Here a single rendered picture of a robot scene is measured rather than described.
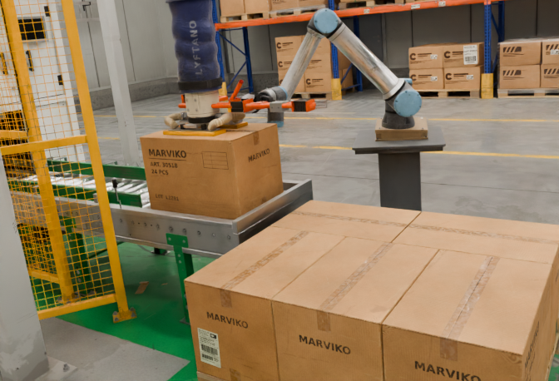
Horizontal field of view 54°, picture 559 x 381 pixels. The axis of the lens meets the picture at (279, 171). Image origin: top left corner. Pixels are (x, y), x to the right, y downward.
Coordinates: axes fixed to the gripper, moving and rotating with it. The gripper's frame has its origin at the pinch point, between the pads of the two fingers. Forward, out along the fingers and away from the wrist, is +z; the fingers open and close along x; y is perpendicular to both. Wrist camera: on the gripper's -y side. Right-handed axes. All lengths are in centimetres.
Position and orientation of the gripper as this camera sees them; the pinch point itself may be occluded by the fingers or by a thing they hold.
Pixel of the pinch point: (244, 105)
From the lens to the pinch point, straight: 274.4
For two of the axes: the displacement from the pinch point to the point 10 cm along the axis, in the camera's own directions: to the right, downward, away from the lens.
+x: -1.0, -9.6, -2.5
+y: -8.4, -0.6, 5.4
